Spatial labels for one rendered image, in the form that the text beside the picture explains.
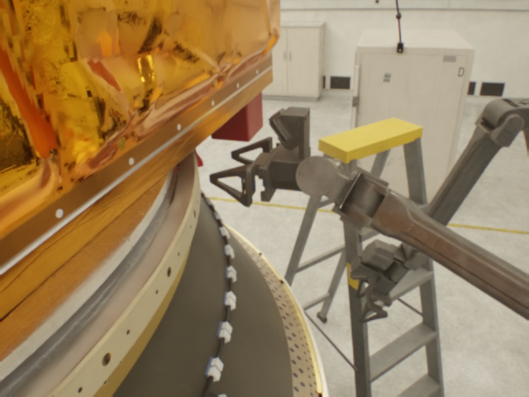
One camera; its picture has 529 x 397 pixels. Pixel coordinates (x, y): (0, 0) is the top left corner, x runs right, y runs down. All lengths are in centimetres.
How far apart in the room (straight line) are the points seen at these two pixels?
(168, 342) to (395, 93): 323
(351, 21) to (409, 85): 408
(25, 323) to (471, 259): 52
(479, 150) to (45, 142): 84
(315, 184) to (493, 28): 729
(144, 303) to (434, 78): 332
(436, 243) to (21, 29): 54
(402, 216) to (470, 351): 234
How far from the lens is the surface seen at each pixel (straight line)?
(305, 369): 109
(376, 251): 108
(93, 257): 56
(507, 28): 782
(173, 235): 64
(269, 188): 64
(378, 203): 63
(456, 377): 274
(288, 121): 61
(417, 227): 59
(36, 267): 54
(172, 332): 68
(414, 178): 172
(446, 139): 382
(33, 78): 48
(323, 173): 56
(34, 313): 51
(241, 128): 125
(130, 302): 54
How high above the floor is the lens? 206
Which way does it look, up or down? 28 degrees down
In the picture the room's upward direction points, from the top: 2 degrees counter-clockwise
